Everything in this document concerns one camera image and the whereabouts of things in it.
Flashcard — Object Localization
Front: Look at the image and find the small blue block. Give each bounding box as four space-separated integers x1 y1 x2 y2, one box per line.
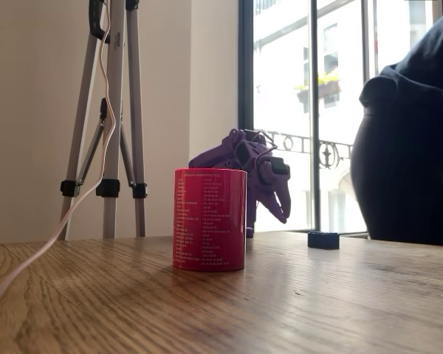
307 230 340 250

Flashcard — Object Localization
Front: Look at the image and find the person in dark clothing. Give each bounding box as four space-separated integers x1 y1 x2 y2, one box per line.
351 6 443 248

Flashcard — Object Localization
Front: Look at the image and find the ornate black balcony railing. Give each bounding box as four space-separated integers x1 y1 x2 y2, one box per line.
257 128 355 171

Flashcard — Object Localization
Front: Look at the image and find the red printed cup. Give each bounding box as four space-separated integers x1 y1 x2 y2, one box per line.
172 167 248 273

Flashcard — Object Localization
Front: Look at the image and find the flower box with yellow flowers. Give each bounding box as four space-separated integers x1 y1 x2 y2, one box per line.
293 72 343 108

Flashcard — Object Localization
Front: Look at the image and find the grey metal tripod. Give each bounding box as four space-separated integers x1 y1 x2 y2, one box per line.
58 0 148 241

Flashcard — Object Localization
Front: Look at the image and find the dark window frame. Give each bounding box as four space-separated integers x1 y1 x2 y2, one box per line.
237 0 374 237

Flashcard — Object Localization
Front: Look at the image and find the thin robot arm wire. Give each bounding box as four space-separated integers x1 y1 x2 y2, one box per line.
255 129 278 151

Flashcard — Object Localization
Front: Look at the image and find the white cable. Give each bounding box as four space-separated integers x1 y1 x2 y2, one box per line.
0 0 118 318

